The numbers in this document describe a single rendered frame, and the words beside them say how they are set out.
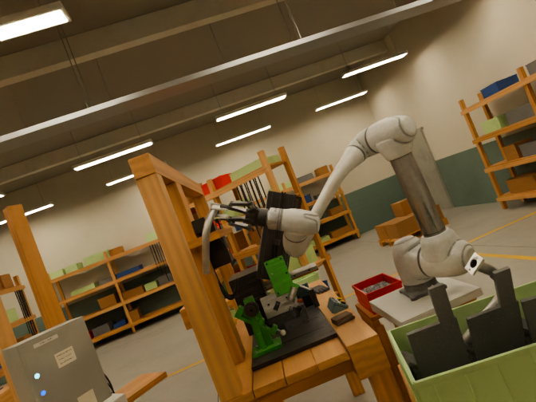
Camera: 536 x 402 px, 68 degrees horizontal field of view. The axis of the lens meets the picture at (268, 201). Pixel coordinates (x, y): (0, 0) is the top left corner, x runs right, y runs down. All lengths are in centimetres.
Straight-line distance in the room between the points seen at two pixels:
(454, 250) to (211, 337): 107
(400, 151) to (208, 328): 109
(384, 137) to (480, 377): 98
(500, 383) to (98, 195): 1111
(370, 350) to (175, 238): 92
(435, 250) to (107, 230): 1039
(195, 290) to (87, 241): 1016
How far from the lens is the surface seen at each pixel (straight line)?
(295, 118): 1202
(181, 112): 966
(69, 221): 1192
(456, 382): 124
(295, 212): 158
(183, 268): 168
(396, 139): 176
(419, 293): 205
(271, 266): 231
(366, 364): 179
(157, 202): 169
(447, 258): 186
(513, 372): 128
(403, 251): 200
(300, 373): 176
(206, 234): 157
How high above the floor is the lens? 151
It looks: 2 degrees up
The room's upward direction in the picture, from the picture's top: 22 degrees counter-clockwise
